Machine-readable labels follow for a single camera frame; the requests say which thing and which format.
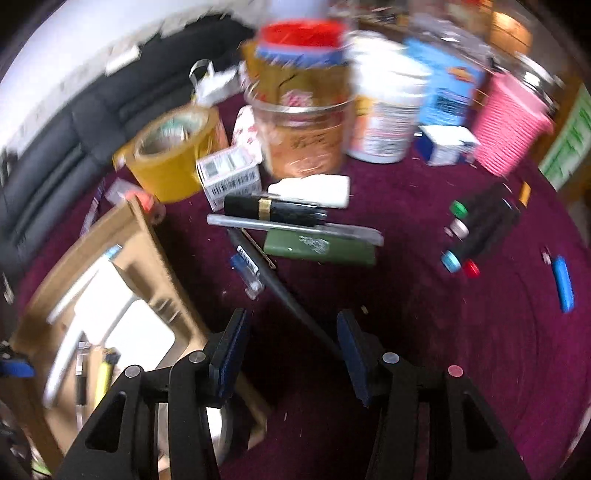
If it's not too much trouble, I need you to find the yellow pencil pen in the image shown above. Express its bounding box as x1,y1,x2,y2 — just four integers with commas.
93,348,120,408

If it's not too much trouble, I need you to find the black fountain pen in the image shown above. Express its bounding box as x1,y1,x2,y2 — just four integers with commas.
226,228,331,344

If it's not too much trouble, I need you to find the cardboard tray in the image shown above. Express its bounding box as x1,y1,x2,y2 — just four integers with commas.
8,195,271,480

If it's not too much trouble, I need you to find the maroon velvet tablecloth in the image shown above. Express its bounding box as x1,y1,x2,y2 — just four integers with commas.
13,91,591,480

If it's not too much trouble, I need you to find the clear gel pen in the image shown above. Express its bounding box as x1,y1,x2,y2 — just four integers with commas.
206,214,385,247

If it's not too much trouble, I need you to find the green pocket knife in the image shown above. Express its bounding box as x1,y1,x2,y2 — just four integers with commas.
263,230,376,265

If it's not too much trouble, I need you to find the black lipstick tube gold band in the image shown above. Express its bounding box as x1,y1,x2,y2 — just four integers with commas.
223,195,328,227

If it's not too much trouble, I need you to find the bundle of black markers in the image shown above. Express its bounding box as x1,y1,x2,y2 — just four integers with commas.
441,182,520,275

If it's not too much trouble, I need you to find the white tube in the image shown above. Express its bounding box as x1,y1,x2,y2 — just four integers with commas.
267,174,351,209

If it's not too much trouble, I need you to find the blue lighter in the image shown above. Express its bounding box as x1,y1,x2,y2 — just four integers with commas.
552,256,575,313

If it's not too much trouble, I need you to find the small white barcode box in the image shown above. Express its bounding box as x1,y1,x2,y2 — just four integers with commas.
195,146,263,212

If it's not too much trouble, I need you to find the yellow packing tape roll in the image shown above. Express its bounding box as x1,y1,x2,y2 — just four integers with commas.
113,104,228,203

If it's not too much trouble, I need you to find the blue white small box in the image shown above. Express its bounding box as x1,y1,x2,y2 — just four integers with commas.
414,125,480,166

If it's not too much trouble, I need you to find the black sofa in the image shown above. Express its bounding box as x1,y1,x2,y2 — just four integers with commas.
1,15,253,283

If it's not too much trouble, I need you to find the glass jar copper label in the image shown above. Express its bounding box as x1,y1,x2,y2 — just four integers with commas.
245,84,353,180

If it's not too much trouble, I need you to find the pink woven basket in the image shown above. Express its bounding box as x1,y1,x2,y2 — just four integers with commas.
473,73,554,177

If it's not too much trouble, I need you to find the white paper bag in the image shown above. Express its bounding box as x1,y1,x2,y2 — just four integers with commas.
188,59,242,108

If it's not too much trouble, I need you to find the white plastic tub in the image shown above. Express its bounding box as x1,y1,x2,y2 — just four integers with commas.
348,35,432,164

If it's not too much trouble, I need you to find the blue snack bag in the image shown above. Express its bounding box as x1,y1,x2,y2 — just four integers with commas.
404,38,485,126

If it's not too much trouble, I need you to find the red lid plastic jar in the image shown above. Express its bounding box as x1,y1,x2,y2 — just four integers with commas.
240,19,351,108

